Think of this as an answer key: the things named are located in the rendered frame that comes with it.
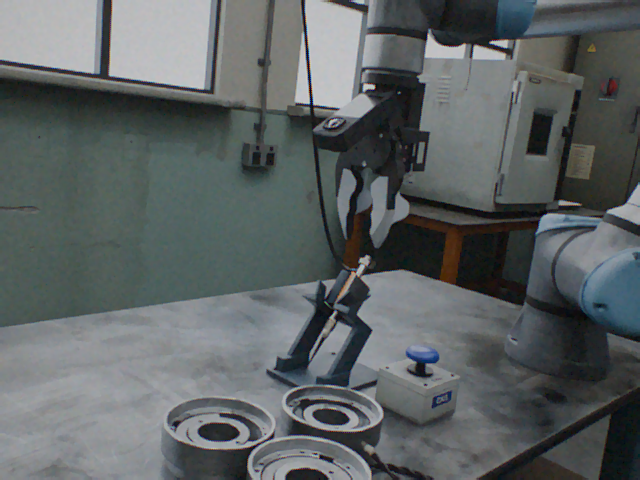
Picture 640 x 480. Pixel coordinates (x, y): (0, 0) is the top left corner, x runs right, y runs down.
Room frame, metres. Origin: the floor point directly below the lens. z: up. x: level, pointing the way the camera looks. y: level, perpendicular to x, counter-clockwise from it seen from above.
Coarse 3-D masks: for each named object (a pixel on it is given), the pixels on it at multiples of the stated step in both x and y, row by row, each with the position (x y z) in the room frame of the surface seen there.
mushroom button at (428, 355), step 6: (408, 348) 0.76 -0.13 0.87; (414, 348) 0.76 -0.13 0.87; (420, 348) 0.76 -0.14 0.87; (426, 348) 0.76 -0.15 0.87; (432, 348) 0.77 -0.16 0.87; (408, 354) 0.75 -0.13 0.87; (414, 354) 0.75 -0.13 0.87; (420, 354) 0.75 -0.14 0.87; (426, 354) 0.75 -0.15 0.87; (432, 354) 0.75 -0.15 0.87; (414, 360) 0.74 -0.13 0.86; (420, 360) 0.74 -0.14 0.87; (426, 360) 0.74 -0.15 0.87; (432, 360) 0.74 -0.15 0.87; (420, 366) 0.76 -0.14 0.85
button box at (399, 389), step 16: (384, 368) 0.76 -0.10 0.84; (400, 368) 0.76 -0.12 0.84; (432, 368) 0.78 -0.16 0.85; (384, 384) 0.75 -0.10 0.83; (400, 384) 0.74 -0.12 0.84; (416, 384) 0.72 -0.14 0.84; (432, 384) 0.73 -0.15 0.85; (448, 384) 0.74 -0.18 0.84; (384, 400) 0.75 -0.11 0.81; (400, 400) 0.73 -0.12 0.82; (416, 400) 0.72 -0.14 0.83; (432, 400) 0.72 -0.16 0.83; (448, 400) 0.75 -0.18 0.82; (416, 416) 0.72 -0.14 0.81; (432, 416) 0.73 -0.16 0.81
